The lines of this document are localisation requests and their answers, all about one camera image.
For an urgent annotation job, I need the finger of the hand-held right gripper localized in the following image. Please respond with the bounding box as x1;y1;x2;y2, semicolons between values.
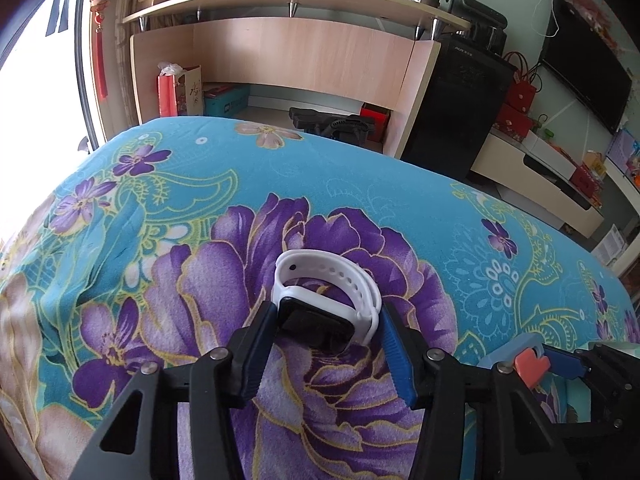
542;344;593;381

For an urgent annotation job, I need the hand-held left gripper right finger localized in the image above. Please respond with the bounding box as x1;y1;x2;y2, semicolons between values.
381;302;583;480

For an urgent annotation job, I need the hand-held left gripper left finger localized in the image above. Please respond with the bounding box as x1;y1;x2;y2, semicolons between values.
65;301;280;480

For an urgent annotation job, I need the white smartwatch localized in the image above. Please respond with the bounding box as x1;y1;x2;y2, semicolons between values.
275;249;385;353

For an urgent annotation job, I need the white printed carton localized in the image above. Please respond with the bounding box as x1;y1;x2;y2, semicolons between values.
592;222;626;266

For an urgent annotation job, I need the white desk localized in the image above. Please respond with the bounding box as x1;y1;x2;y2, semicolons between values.
602;160;640;281

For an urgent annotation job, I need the flat red box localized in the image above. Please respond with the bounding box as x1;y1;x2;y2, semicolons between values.
570;165;603;198

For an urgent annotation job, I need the cream television stand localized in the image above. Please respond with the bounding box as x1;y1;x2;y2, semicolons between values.
470;127;606;238

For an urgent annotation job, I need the flat white box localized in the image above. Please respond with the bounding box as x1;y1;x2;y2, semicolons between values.
522;135;581;178

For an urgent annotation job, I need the black folded tool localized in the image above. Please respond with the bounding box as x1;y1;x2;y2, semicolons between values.
289;106;376;143

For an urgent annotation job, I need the small red box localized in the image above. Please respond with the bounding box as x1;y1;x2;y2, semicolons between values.
360;102;391;142

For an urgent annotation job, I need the red gift box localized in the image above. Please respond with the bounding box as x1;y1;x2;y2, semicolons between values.
492;102;536;141

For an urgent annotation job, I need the teal storage box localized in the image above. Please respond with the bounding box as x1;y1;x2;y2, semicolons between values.
202;82;251;120

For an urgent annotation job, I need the black water dispenser cabinet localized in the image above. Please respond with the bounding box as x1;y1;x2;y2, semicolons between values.
400;0;518;181

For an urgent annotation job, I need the beige paper bag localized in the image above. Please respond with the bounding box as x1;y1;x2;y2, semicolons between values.
176;65;205;117

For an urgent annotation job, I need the small red gift bag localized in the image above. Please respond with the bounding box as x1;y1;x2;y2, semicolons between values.
157;61;187;118

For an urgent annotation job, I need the wooden shelf unit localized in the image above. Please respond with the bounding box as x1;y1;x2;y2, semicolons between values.
122;0;473;161

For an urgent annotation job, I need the red hanging ornament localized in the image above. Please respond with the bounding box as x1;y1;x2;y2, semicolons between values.
90;0;116;101

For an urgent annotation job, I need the wall television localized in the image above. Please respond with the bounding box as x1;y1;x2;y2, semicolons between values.
539;0;633;136

